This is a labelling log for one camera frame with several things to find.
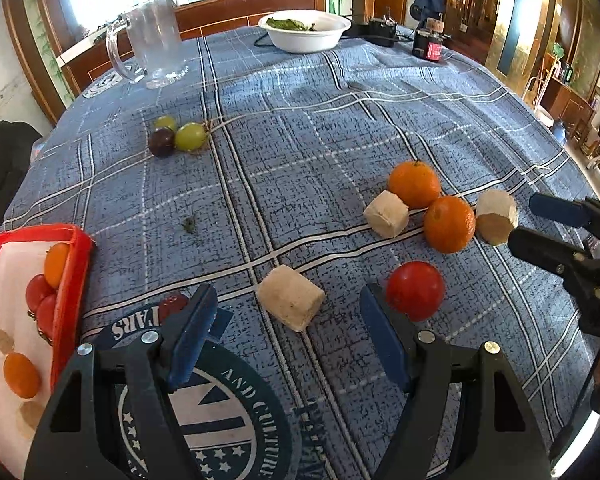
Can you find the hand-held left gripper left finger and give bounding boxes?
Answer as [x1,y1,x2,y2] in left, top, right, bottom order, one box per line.
[24,282,220,480]

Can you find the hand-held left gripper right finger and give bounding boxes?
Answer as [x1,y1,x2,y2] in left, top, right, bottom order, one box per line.
[359,282,553,480]

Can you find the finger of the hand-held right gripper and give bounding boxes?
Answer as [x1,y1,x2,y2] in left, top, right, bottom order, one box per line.
[506,225,600,286]
[528,192,600,261]

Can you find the dark red jujube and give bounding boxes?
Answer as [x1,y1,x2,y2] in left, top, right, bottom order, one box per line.
[157,292,191,323]

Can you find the red tomato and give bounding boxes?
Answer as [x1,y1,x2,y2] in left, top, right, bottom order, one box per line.
[25,274,56,313]
[385,261,446,322]
[35,294,58,341]

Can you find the orange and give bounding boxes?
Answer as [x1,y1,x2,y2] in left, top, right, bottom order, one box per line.
[423,195,477,254]
[45,242,72,289]
[388,160,442,209]
[3,352,42,400]

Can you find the red rimmed white tray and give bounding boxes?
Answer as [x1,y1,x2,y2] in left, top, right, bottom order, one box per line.
[0,223,96,478]

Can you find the wooden cabinet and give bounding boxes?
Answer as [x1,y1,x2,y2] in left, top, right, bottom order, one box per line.
[542,77,598,133]

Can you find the purple grape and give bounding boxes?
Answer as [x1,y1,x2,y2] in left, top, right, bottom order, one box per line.
[147,127,177,158]

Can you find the large green grape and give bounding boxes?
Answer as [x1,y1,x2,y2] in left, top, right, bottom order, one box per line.
[174,122,208,152]

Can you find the dark jar with red label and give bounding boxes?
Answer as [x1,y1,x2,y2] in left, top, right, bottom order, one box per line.
[412,17,446,63]

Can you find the blue printed tablecloth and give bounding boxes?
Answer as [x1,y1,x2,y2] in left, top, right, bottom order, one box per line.
[2,25,600,480]

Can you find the wooden stair railing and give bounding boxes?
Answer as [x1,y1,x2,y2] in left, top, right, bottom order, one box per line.
[425,0,503,61]

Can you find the dark blue cloth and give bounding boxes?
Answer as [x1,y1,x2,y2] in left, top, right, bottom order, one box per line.
[411,0,443,26]

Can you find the black leather sofa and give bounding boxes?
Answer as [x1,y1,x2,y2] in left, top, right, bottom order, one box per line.
[0,120,43,251]

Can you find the black device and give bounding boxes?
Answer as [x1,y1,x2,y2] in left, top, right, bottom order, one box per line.
[345,17,401,48]

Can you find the clear glass mug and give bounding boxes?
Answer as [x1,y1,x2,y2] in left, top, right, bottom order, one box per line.
[105,0,190,90]

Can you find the white bowl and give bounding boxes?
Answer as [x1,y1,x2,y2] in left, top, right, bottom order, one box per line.
[257,10,352,54]

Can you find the green leaves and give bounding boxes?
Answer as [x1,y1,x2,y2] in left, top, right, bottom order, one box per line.
[266,17,317,32]

